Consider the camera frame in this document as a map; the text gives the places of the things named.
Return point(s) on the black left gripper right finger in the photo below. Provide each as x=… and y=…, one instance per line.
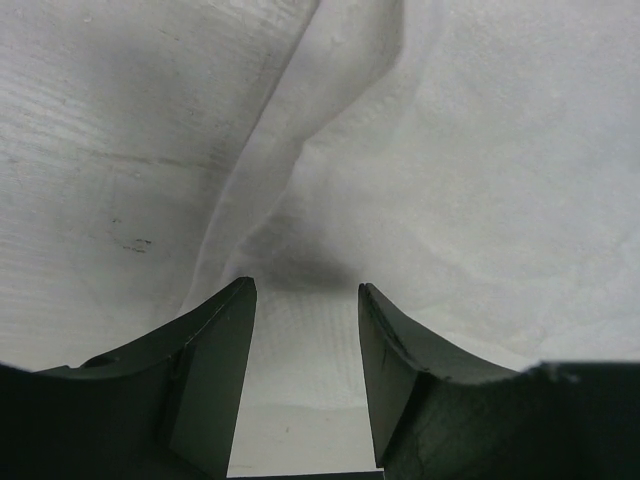
x=438, y=411

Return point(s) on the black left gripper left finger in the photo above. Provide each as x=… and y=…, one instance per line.
x=163, y=406

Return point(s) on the white towels pile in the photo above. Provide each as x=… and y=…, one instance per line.
x=477, y=161

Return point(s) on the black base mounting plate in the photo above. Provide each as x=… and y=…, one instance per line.
x=363, y=475

